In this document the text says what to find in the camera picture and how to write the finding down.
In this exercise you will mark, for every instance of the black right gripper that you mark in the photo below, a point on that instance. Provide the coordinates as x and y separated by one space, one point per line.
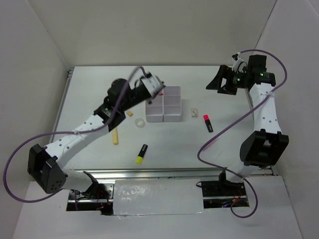
223 71

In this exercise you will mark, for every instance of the white foil-taped panel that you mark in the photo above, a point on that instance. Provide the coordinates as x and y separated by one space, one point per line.
157 197

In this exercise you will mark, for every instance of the aluminium frame rail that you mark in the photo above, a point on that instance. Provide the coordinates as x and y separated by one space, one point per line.
157 173

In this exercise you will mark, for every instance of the white right organizer container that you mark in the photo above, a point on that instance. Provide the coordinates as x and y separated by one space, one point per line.
172 111

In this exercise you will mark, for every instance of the beige white eraser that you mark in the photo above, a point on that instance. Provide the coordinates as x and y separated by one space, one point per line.
194 112

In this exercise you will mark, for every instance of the black yellow highlighter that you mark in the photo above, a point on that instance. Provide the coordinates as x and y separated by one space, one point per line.
141 154

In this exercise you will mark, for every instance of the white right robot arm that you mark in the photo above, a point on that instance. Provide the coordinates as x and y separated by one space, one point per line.
265 145

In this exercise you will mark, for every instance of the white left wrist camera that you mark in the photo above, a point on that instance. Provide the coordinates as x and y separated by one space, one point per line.
153 84

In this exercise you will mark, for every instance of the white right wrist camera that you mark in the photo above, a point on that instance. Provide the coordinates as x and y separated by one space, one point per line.
237 62

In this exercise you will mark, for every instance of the white left organizer container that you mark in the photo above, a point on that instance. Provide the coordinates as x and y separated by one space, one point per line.
154 110

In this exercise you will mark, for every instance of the pastel purple highlighter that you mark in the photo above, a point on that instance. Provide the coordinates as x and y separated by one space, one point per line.
209 145

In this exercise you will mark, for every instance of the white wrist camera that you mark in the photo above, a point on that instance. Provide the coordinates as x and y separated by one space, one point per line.
153 84
237 62

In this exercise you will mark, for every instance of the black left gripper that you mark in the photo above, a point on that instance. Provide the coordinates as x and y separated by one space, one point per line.
141 84

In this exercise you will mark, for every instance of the clear tape roll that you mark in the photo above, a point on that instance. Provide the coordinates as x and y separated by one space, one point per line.
140 123

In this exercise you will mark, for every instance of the pastel yellow highlighter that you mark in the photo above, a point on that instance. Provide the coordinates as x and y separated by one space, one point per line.
115 139

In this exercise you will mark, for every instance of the white organizer container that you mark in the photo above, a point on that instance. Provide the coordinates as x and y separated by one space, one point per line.
154 110
172 111

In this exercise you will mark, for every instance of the black pink highlighter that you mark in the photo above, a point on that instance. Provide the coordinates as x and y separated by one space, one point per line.
208 123

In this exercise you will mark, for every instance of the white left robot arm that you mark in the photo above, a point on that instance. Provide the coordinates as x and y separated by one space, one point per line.
47 164

